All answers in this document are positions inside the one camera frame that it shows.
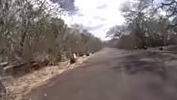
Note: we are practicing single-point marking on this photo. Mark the grey asphalt road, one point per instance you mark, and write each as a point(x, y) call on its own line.
point(115, 82)

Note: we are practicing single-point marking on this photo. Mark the row of dry trees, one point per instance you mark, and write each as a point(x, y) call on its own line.
point(167, 24)
point(23, 35)

